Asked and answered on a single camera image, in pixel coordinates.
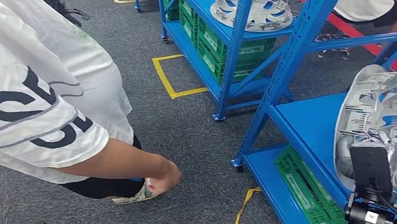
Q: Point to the grey plastic hubcap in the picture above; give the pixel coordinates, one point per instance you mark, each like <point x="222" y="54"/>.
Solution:
<point x="375" y="105"/>
<point x="261" y="13"/>

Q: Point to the person's right hand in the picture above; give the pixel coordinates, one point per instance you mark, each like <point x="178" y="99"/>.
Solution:
<point x="165" y="178"/>

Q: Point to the person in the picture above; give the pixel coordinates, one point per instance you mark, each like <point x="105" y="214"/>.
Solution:
<point x="362" y="9"/>
<point x="27" y="56"/>

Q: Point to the person's right forearm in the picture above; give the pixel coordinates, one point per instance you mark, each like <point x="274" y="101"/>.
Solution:
<point x="115" y="161"/>

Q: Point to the green plastic crate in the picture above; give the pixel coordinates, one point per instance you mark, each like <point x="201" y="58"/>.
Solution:
<point x="306" y="189"/>
<point x="169" y="1"/>
<point x="188" y="20"/>
<point x="223" y="70"/>
<point x="222" y="45"/>

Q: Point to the chrome chair base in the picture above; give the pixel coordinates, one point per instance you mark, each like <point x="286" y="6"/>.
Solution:
<point x="333" y="47"/>

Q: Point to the red floor tape line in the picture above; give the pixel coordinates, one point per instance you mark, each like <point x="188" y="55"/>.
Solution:
<point x="356" y="33"/>

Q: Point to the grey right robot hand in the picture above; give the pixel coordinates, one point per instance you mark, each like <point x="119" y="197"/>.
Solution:
<point x="345" y="156"/>

